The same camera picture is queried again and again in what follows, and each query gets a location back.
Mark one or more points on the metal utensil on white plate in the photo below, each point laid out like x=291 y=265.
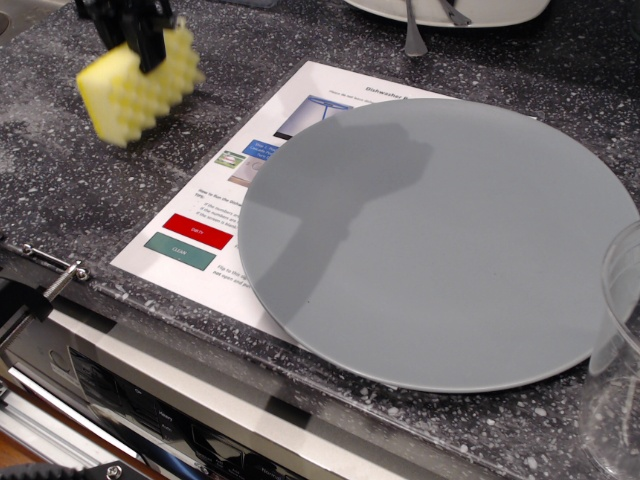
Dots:
x=457 y=18

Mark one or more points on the round grey plate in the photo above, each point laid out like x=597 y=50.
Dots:
x=580 y=205

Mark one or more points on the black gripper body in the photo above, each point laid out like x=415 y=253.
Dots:
x=142 y=8

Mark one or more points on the stainless steel dishwasher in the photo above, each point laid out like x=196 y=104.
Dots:
x=179 y=404

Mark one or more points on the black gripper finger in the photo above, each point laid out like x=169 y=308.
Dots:
x=145 y=36
x=110 y=27

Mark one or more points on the aluminium extrusion rail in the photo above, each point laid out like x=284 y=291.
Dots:
x=46 y=434

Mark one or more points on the black bracket with screw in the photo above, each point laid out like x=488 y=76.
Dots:
x=116 y=470

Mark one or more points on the clear plastic cup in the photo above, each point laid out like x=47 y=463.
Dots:
x=609 y=416

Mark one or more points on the white plate at top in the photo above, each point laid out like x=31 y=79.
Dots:
x=483 y=13

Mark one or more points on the yellow foam sponge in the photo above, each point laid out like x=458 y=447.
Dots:
x=122 y=101

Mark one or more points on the laminated dishwasher instruction sheet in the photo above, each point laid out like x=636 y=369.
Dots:
x=210 y=200

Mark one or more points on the metal spoon handle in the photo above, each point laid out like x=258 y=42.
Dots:
x=414 y=46

